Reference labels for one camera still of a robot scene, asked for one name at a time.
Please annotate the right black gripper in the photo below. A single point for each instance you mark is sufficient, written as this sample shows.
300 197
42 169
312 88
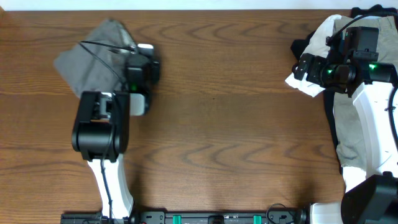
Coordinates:
316 63

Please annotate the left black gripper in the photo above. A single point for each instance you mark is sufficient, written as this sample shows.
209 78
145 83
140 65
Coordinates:
155 71

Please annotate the dark grey shorts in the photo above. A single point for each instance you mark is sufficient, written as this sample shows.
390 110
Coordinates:
97 64

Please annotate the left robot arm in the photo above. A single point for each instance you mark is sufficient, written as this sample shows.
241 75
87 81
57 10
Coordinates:
101 134

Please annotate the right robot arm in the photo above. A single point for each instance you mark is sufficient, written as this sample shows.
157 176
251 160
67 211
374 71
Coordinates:
375 199

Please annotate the black garment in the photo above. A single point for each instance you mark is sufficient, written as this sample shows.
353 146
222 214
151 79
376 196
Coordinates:
298 46

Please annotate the khaki shorts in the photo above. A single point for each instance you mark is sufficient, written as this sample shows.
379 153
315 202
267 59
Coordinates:
351 148

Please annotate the white garment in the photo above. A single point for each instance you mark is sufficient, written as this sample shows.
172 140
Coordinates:
309 85

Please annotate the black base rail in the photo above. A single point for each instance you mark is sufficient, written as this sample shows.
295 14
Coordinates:
277 216

